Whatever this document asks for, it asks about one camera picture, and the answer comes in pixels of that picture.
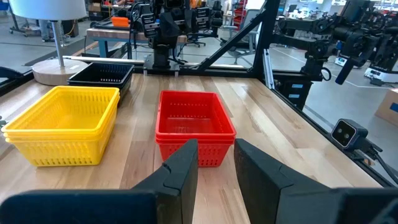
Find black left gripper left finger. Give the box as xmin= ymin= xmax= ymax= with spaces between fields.
xmin=131 ymin=138 xmax=200 ymax=224

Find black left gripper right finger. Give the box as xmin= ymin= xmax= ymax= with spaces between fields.
xmin=233 ymin=138 xmax=331 ymax=224

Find red storage shelf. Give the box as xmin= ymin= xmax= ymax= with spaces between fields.
xmin=233 ymin=0 xmax=249 ymax=26

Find black control box blue labels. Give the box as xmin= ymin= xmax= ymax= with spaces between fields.
xmin=275 ymin=79 xmax=313 ymax=111

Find brown cardboard box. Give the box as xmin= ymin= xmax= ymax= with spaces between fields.
xmin=374 ymin=88 xmax=398 ymax=128

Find grey office chair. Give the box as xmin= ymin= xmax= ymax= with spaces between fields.
xmin=221 ymin=8 xmax=262 ymax=65

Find orange box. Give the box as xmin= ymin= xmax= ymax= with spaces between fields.
xmin=111 ymin=16 xmax=131 ymax=28

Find black background robot arms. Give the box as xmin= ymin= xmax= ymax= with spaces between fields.
xmin=273 ymin=0 xmax=398 ymax=85

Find white shade table lamp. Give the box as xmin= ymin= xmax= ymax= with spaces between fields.
xmin=8 ymin=0 xmax=90 ymax=86

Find black table-level camera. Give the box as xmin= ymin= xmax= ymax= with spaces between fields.
xmin=330 ymin=118 xmax=384 ymax=154

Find black camera cable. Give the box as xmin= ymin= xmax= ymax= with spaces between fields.
xmin=371 ymin=148 xmax=398 ymax=185

